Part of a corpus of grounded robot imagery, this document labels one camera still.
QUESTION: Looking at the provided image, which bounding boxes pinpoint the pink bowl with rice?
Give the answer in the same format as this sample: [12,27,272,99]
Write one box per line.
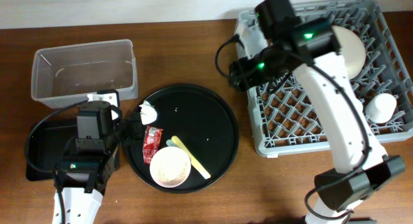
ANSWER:
[150,147,192,188]

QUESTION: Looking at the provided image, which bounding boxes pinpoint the beige bowl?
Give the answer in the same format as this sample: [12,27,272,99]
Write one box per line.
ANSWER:
[332,26,367,79]

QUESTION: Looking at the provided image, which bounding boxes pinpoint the white cup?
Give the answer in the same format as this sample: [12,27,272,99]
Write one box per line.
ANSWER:
[365,93,397,123]

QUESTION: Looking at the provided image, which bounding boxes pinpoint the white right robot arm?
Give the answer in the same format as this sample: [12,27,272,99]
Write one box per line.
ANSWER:
[228,0,405,223]

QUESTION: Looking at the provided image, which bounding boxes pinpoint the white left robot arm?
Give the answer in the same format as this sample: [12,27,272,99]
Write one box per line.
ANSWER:
[52,89,145,223]

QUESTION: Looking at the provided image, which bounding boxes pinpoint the grey dishwasher rack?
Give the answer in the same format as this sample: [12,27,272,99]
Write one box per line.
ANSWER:
[247,0,412,158]

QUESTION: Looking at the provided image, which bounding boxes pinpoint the red snack wrapper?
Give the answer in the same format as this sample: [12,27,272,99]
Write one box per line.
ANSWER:
[143,126,163,165]

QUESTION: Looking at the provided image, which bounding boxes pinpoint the crumpled white tissue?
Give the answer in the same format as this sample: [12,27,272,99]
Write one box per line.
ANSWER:
[139,101,157,125]

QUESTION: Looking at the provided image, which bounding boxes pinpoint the mint green spatula utensil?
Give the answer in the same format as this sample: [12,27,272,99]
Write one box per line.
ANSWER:
[166,139,177,147]

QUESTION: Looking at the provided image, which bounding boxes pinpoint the round black tray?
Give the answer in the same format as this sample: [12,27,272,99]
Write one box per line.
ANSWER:
[124,84,239,194]

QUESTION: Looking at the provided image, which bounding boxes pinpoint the yellow spatula utensil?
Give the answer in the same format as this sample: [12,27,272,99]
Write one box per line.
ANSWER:
[171,136,211,179]

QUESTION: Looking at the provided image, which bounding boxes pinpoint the black rectangular tray bin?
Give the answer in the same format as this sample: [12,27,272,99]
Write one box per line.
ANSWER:
[26,115,120,187]

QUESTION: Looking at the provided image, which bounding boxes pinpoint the clear plastic bin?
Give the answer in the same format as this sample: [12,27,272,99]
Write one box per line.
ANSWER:
[31,39,138,108]

